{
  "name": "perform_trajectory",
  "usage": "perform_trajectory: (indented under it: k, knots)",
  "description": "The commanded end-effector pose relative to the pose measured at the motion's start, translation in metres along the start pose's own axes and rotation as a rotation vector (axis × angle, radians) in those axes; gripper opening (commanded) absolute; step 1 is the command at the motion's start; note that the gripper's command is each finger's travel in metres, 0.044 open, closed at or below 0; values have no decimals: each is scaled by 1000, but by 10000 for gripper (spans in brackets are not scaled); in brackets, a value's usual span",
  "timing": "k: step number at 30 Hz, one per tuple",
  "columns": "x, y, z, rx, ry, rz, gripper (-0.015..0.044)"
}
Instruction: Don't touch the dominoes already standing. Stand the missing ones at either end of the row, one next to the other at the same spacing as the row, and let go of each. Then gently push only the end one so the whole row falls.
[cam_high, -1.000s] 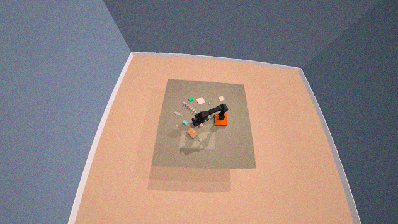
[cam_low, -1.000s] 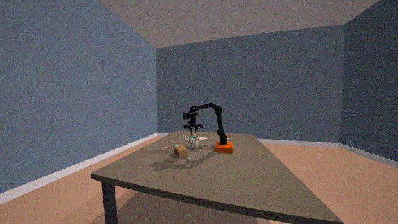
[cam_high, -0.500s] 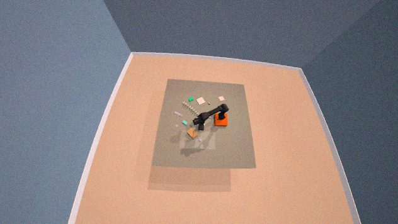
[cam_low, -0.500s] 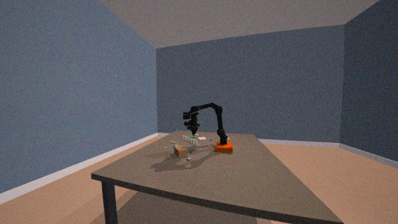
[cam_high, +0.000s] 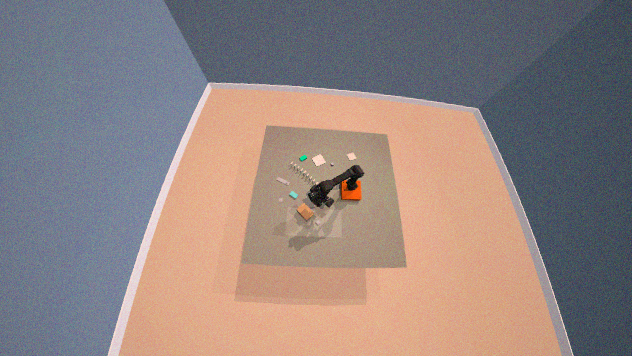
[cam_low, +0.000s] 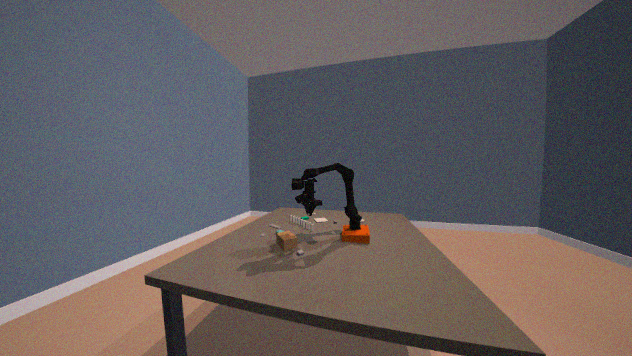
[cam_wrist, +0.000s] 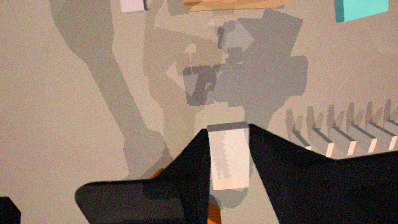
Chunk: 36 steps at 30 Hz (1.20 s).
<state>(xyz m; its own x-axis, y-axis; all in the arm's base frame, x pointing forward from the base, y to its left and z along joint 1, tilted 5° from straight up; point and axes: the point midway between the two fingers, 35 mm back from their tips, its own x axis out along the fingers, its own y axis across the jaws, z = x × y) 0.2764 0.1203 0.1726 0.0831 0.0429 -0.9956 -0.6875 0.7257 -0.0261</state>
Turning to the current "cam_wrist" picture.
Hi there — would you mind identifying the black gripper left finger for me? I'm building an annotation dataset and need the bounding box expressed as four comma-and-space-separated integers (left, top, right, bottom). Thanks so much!
74, 128, 211, 224

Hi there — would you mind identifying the beige domino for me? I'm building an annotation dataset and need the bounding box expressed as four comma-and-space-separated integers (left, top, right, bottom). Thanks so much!
207, 121, 249, 190
366, 123, 398, 150
290, 130, 311, 150
328, 126, 356, 155
348, 125, 377, 152
309, 128, 334, 157
384, 120, 398, 136

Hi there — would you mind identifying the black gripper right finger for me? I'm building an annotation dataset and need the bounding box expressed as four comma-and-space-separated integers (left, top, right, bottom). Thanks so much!
248, 124, 398, 224

